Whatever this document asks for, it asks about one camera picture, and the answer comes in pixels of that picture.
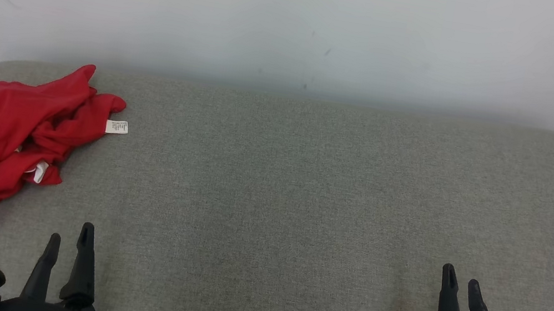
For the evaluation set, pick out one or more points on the red shorts with white stripe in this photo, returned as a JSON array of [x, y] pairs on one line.
[[12, 122]]

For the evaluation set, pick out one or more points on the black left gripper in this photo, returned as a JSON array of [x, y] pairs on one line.
[[43, 310]]

